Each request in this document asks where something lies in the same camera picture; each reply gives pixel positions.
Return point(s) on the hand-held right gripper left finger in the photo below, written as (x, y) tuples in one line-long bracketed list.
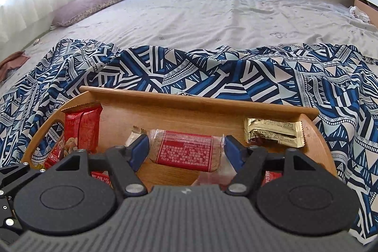
[(141, 151)]

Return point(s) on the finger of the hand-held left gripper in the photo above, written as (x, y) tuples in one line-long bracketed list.
[(11, 178)]

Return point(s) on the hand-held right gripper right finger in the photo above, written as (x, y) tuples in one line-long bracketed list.
[(234, 151)]

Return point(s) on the small white snack packet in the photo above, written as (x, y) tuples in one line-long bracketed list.
[(133, 137)]

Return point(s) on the clear packet with red label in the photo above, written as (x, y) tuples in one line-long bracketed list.
[(183, 151), (271, 176)]

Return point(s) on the gold snack packet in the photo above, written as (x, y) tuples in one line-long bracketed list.
[(271, 131)]

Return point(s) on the brown red wafer bar packet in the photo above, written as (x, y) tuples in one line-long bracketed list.
[(100, 176)]

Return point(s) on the wooden tray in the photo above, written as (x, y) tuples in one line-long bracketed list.
[(183, 113)]

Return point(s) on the large red nut packet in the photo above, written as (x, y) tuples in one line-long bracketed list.
[(85, 128)]

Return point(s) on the blue white patterned cloth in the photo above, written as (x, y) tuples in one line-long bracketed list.
[(206, 75)]

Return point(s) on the brown cloth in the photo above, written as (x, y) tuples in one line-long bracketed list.
[(10, 63)]

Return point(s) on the grey bed sheet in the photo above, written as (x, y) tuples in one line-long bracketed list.
[(192, 18)]

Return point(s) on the mauve floral pillow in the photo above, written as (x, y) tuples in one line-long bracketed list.
[(88, 4)]

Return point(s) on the crumpled white tissue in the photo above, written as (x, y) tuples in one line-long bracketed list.
[(358, 14)]

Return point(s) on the wooden bed frame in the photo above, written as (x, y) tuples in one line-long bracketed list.
[(366, 2)]

